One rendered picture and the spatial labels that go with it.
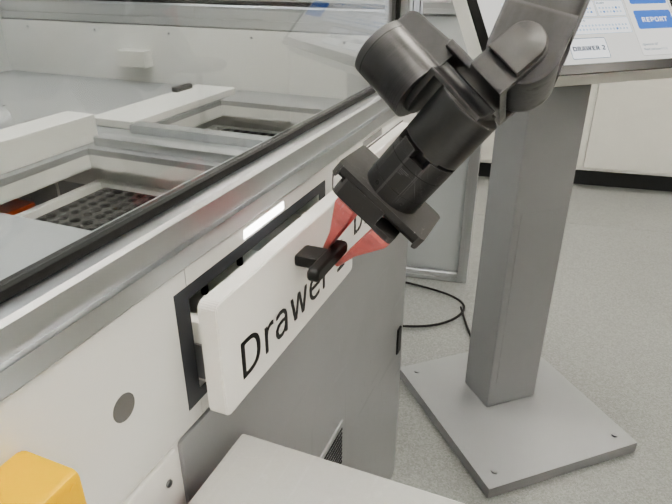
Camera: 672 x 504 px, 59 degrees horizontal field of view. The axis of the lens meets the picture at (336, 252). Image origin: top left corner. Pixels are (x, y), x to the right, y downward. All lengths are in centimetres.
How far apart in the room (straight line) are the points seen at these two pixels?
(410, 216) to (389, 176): 4
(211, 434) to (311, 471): 10
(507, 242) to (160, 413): 113
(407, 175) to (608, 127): 309
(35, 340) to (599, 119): 334
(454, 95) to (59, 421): 37
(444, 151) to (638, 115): 311
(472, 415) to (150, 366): 134
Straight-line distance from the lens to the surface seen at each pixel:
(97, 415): 44
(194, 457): 57
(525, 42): 49
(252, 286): 50
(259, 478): 55
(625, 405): 197
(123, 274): 42
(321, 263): 54
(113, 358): 44
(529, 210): 148
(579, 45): 134
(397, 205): 52
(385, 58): 52
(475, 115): 49
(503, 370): 171
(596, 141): 358
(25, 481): 38
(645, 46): 145
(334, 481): 55
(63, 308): 39
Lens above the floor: 116
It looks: 26 degrees down
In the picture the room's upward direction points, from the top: straight up
